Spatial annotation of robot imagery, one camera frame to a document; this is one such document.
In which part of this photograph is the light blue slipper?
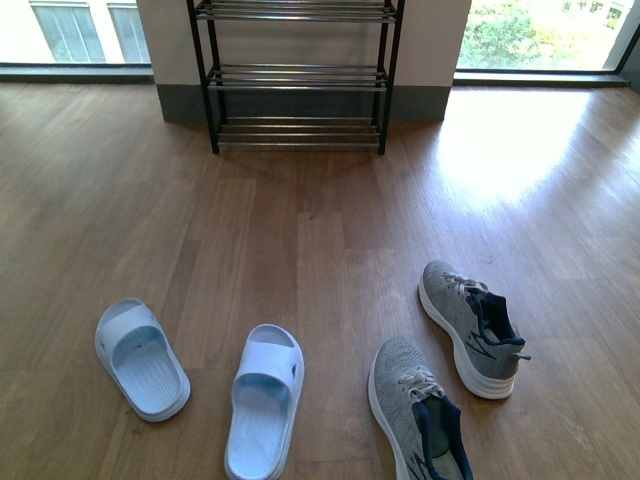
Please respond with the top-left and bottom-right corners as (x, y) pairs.
(95, 298), (191, 423)
(225, 324), (305, 479)

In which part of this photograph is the black metal shoe rack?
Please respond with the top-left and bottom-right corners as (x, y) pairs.
(187, 1), (405, 154)

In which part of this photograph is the grey knit sneaker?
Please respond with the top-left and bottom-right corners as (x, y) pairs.
(418, 260), (530, 400)
(368, 337), (473, 479)

